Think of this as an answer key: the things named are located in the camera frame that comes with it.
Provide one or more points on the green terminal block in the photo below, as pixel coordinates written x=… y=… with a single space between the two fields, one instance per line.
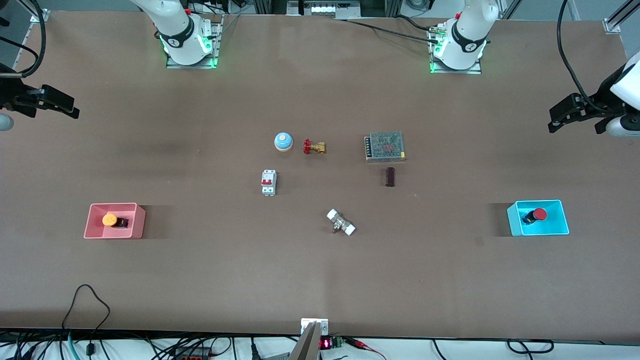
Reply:
x=337 y=342

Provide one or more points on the red push button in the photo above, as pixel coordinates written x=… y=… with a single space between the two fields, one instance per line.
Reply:
x=539 y=215

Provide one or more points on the pink plastic bin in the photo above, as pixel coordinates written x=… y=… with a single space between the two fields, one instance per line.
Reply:
x=135 y=222

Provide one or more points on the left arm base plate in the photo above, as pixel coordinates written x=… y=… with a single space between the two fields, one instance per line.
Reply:
x=457 y=71

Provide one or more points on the metal mesh power supply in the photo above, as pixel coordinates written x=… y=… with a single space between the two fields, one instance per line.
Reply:
x=385 y=146

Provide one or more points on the silver mount bracket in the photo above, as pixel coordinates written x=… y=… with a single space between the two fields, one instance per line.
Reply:
x=324 y=326

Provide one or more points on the white red circuit breaker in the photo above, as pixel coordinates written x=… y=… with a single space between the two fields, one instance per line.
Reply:
x=269 y=182

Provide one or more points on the red clip lead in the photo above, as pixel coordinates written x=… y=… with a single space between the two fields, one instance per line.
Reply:
x=362 y=345

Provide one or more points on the aluminium camera mount profile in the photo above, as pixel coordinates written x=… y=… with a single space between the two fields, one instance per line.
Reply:
x=306 y=345

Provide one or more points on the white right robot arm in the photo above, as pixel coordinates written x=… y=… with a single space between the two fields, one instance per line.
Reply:
x=175 y=20

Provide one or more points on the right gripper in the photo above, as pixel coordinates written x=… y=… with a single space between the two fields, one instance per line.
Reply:
x=11 y=92

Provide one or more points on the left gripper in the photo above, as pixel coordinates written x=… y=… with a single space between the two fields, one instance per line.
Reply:
x=601 y=99

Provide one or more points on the red digit display module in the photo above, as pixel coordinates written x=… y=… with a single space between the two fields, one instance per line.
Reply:
x=325 y=344

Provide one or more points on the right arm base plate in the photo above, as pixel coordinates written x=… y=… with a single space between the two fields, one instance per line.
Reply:
x=216 y=50

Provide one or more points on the yellow push button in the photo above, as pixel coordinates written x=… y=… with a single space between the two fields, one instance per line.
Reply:
x=110 y=220

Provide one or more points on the aluminium corner profile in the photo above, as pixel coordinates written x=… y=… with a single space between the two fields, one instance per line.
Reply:
x=620 y=17
x=40 y=16

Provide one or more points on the blue round bell button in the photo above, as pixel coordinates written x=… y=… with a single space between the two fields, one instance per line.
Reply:
x=283 y=141

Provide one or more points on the metal fitting white caps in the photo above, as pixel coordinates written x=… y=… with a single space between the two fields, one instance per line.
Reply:
x=341 y=222

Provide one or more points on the cyan plastic bin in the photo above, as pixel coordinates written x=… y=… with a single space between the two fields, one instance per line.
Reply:
x=555 y=225

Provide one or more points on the dark brown cylinder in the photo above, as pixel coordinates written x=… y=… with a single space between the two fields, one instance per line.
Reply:
x=390 y=177

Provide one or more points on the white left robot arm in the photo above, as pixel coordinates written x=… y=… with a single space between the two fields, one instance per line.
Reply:
x=467 y=30

